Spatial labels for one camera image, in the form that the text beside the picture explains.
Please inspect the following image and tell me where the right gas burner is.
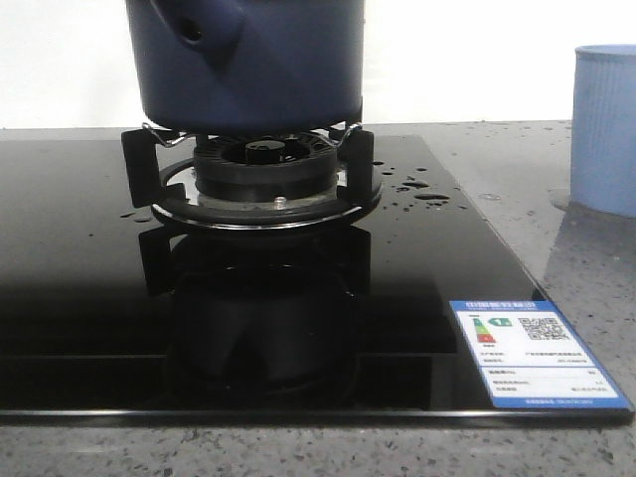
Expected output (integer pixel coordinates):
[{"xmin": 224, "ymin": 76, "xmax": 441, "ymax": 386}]
[{"xmin": 194, "ymin": 132, "xmax": 338, "ymax": 202}]

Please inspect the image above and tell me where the blue white energy label sticker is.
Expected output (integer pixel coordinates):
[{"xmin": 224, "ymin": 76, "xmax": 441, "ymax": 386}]
[{"xmin": 450, "ymin": 300, "xmax": 632, "ymax": 410}]

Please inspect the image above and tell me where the black glass gas cooktop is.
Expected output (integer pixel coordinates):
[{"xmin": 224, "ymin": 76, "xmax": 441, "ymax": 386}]
[{"xmin": 1, "ymin": 136, "xmax": 634, "ymax": 427}]

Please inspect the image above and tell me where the blue saucepan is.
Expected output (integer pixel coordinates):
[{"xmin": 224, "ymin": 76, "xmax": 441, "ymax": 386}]
[{"xmin": 125, "ymin": 1, "xmax": 365, "ymax": 134}]

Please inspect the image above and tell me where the black right pan support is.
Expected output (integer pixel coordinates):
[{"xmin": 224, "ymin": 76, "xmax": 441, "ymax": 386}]
[{"xmin": 121, "ymin": 123, "xmax": 382, "ymax": 231}]

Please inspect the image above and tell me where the light blue ribbed cup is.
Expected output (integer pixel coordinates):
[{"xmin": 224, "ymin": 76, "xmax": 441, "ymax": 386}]
[{"xmin": 570, "ymin": 44, "xmax": 635, "ymax": 218}]

